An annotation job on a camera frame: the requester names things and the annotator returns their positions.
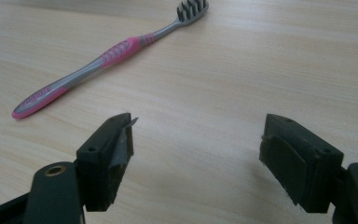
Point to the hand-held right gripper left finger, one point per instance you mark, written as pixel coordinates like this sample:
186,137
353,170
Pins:
105,161

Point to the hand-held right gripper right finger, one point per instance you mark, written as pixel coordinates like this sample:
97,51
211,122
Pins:
304,161

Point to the pink and grey toothbrush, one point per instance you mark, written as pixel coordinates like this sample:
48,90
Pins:
118,53

